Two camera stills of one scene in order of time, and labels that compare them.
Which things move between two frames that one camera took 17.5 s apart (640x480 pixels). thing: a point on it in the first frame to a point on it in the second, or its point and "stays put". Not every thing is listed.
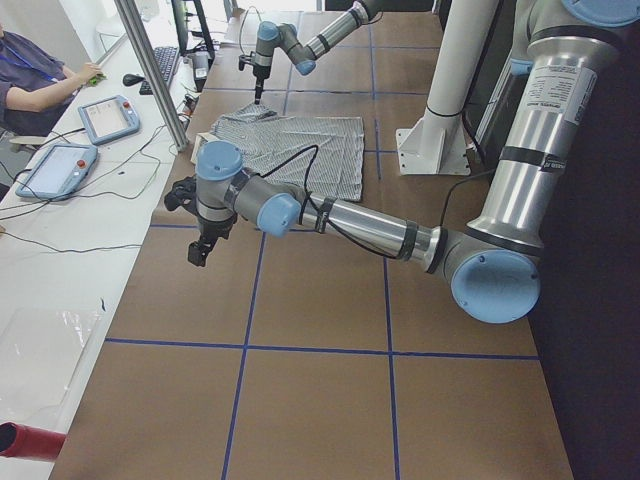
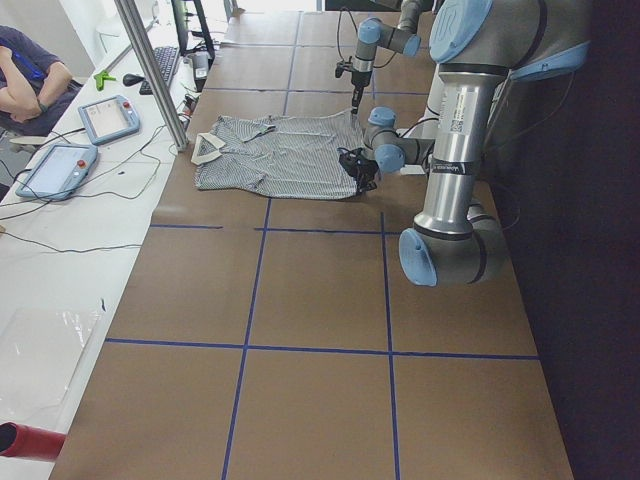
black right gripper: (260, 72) to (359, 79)
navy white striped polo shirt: (322, 155) stays put
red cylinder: (22, 441) stays put
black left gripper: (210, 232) to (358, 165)
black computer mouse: (132, 79) stays put
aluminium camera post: (154, 74) stays put
